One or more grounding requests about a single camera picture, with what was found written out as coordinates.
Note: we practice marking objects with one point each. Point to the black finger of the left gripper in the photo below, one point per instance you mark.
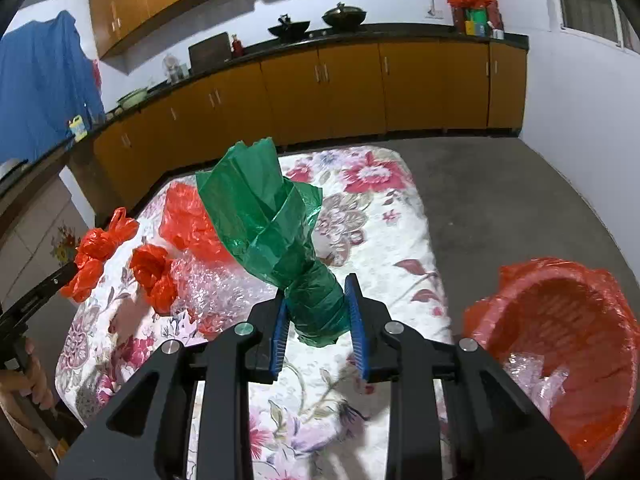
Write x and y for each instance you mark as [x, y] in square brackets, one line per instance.
[13, 322]

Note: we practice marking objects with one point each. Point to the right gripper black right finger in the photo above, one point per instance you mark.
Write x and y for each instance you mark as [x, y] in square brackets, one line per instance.
[451, 400]

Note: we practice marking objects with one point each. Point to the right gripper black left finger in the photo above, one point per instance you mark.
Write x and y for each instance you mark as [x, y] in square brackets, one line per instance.
[186, 402]

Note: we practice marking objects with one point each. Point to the clear plastic bag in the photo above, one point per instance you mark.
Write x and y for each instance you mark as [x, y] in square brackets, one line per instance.
[527, 371]

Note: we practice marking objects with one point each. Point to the small red plastic bag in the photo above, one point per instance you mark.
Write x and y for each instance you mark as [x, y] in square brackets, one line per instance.
[95, 248]

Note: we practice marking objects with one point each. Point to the clear bubble wrap sheet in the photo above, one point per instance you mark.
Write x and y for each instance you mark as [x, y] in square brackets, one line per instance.
[215, 295]

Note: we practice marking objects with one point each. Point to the dark green plastic bag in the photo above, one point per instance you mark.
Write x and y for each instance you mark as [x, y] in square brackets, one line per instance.
[265, 220]

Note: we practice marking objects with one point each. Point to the large red plastic bag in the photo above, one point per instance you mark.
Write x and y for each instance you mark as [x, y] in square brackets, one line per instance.
[186, 225]

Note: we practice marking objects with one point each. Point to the red lined trash basket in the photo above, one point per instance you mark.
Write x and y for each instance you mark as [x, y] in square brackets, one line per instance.
[577, 318]

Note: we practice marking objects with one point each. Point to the lower wooden kitchen cabinets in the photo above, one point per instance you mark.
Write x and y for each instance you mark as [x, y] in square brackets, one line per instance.
[326, 90]

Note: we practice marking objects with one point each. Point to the person's left hand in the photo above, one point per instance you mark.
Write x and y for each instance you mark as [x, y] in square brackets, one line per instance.
[32, 381]

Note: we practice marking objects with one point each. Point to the floral tablecloth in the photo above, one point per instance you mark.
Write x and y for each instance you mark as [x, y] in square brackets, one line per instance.
[320, 419]

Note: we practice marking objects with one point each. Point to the yellow container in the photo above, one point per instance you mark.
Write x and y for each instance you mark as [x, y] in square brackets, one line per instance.
[78, 128]

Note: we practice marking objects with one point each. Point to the blue hanging cloth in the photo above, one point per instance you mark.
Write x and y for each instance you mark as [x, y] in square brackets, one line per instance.
[46, 81]

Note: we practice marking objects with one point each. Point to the green basin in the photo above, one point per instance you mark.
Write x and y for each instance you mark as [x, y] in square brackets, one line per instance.
[133, 98]

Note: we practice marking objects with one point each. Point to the glass jar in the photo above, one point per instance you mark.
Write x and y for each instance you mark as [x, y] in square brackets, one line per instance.
[175, 71]

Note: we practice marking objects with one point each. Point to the dark cutting board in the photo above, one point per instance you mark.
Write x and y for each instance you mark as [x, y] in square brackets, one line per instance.
[210, 53]

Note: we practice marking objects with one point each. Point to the red bottle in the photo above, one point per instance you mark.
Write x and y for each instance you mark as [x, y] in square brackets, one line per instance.
[237, 49]

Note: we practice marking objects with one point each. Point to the black wok left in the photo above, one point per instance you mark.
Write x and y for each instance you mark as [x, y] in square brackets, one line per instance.
[288, 30]

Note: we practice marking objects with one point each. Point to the black wok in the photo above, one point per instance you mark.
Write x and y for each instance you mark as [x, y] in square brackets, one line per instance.
[288, 30]
[344, 18]

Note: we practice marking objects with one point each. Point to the red bag of items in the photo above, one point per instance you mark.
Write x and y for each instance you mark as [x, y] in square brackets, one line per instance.
[476, 17]

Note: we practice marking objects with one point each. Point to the window with grille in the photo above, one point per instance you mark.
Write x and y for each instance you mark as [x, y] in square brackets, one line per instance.
[604, 19]

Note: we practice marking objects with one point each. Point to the black wok right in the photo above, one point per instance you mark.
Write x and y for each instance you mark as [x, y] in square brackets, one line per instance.
[344, 18]

